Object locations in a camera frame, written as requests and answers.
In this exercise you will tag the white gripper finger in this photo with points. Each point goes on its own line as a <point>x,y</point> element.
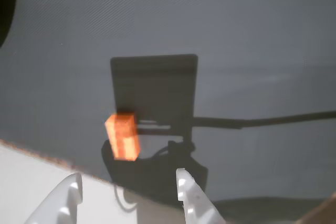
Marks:
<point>55,200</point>
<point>195,203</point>

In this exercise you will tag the orange lego block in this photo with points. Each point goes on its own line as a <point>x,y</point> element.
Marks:
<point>123,137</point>

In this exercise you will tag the grey table mat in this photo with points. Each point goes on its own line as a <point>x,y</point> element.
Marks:
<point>236,37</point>

